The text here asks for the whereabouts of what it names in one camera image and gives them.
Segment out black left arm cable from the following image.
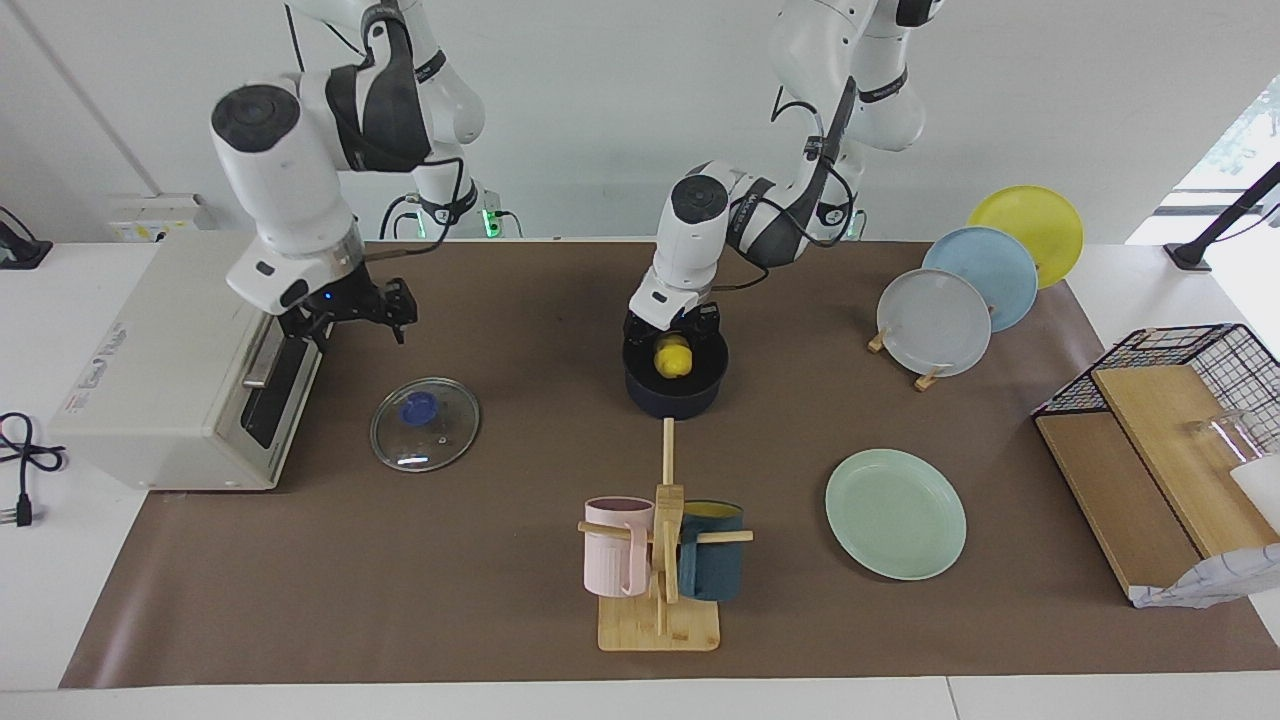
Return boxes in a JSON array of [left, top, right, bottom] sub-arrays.
[[712, 75, 873, 293]]

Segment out brown table mat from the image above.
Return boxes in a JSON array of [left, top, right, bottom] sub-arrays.
[[60, 238, 1280, 689]]

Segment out yellow plate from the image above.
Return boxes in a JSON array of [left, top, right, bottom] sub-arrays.
[[967, 185, 1085, 291]]

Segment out wooden mug tree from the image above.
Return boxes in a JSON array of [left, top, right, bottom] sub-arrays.
[[577, 417, 754, 653]]

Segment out white checked cloth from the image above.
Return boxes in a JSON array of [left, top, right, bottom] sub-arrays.
[[1130, 545, 1280, 609]]

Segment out black power cord with plug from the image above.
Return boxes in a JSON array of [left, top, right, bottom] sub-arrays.
[[0, 412, 67, 529]]

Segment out beige toaster oven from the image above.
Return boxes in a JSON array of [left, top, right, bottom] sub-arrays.
[[48, 232, 326, 491]]

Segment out dark teal mug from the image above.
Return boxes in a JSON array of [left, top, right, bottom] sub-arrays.
[[678, 500, 746, 602]]

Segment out black camera stand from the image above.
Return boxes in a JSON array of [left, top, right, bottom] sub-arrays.
[[1163, 160, 1280, 273]]

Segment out mint green plate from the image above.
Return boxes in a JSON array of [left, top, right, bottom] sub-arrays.
[[825, 448, 968, 581]]

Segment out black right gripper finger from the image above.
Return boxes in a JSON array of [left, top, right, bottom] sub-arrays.
[[386, 281, 418, 346], [280, 312, 336, 348]]

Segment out dark pot with purple handle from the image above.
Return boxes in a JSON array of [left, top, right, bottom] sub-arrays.
[[622, 330, 731, 421]]

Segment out wooden wire shelf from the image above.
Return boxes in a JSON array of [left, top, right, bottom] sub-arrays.
[[1035, 362, 1280, 601]]

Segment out grey plate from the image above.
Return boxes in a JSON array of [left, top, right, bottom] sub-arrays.
[[877, 268, 993, 378]]

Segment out pink mug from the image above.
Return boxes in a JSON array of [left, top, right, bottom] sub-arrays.
[[584, 496, 656, 598]]

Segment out glass lid with purple knob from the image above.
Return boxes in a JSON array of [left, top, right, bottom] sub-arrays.
[[370, 377, 482, 473]]

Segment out clear glass cup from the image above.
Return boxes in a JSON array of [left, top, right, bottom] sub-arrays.
[[1188, 408, 1263, 463]]

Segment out white wall socket box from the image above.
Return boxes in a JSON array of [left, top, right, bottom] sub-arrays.
[[107, 193, 217, 244]]

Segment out light blue plate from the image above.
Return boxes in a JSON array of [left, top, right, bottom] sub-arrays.
[[921, 226, 1039, 333]]

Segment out black wire basket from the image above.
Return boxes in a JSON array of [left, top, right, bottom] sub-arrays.
[[1032, 323, 1280, 461]]

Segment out black clamp base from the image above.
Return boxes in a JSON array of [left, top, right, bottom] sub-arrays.
[[0, 205, 54, 271]]

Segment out wooden plate rack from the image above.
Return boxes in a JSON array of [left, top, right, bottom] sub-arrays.
[[867, 325, 946, 393]]

